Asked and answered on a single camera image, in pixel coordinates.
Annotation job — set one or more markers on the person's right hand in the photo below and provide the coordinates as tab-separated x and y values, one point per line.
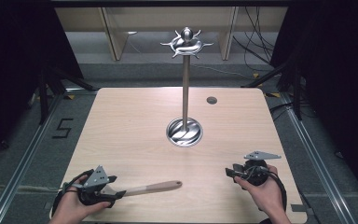
265	194

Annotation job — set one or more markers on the light wooden shelf frame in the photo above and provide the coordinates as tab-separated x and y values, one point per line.
167	18

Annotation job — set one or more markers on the aluminium floor rail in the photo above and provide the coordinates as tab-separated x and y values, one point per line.
317	161
21	161

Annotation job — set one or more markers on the metal utensil hook stand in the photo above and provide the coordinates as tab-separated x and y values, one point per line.
185	93

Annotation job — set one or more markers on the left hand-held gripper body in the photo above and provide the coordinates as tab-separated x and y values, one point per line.
95	179

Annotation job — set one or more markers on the dark curtain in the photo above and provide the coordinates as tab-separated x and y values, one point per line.
15	62
338	77

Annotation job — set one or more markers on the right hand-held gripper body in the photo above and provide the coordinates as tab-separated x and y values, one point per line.
256	169

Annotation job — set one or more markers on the person's left hand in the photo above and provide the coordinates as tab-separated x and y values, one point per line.
74	207

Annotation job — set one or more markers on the wooden spatula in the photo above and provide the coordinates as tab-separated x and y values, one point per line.
155	187

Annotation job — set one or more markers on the black tripod stand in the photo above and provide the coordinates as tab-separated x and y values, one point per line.
45	93
296	90

